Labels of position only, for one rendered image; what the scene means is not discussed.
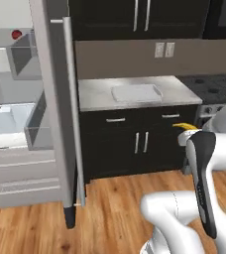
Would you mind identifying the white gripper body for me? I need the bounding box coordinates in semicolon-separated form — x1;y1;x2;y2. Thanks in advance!
176;129;202;148

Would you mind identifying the yellow banana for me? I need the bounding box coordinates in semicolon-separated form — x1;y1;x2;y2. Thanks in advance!
171;122;199;131

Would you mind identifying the clear tupperware container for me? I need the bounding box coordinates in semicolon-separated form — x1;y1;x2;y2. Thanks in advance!
110;83;165;103

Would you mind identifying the grey fridge door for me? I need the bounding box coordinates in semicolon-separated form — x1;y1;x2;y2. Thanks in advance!
29;0;86;230

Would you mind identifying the large clear fridge door bin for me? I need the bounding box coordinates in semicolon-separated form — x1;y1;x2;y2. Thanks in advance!
23;89;56;152

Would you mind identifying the small clear fridge door bin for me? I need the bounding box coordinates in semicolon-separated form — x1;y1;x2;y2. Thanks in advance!
6;30;43;81

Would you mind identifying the clear fridge crisper drawer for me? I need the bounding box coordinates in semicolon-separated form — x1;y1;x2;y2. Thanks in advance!
0;101;38;150

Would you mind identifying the dark base cupboard door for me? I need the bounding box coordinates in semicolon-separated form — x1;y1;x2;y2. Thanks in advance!
80;126;144;184
141;122;189;175

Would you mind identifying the dark drawer front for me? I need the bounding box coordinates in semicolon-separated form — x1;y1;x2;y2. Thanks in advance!
141;104;199;128
79;109;144;131

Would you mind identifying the black and silver stove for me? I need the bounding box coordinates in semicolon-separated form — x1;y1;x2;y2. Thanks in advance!
175;72;226;130

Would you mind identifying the black microwave oven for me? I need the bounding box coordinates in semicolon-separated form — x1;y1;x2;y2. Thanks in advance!
202;0;226;41

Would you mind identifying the grey freezer drawer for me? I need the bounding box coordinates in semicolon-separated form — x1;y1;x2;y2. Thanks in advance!
0;147;58;187
0;178;65;209

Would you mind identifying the red round fruit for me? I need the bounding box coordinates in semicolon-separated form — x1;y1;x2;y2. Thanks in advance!
11;29;24;41

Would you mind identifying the silver drawer handle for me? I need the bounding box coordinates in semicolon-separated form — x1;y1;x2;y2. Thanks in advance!
105;117;127;123
161;113;181;119

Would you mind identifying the silver base cupboard handle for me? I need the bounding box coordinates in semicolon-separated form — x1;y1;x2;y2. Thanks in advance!
143;131;150;154
134;131;141;155

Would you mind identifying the white wall outlet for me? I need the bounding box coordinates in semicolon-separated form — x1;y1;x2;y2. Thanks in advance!
154;41;166;60
165;41;176;59

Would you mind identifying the long grey fridge door handle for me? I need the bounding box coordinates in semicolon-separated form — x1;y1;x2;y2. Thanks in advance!
50;17;86;208

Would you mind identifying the dark wall cupboard door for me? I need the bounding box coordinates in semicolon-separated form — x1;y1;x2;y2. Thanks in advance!
67;0;143;42
141;0;212;40

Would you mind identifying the silver wall cupboard handle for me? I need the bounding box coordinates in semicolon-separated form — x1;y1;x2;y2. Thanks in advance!
144;0;152;33
133;0;140;33

